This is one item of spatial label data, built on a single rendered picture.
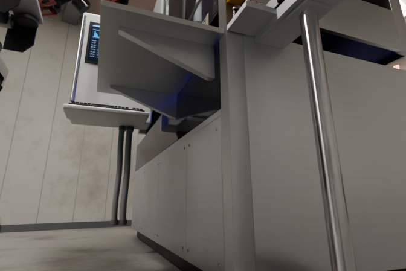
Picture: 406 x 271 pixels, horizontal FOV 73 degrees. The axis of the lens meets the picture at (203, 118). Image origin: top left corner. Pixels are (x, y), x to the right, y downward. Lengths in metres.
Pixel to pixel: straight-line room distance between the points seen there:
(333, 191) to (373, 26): 0.98
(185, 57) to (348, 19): 0.77
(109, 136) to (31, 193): 1.19
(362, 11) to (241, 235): 1.15
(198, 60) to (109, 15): 0.32
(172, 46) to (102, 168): 3.31
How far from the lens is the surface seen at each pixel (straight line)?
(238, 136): 0.83
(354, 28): 1.42
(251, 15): 0.92
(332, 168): 0.72
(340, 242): 0.72
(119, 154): 1.85
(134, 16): 0.93
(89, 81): 1.88
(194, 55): 1.00
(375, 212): 1.16
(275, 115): 0.93
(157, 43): 0.97
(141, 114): 1.58
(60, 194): 4.01
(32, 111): 4.12
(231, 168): 0.80
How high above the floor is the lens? 0.30
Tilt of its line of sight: 17 degrees up
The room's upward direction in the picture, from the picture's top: straight up
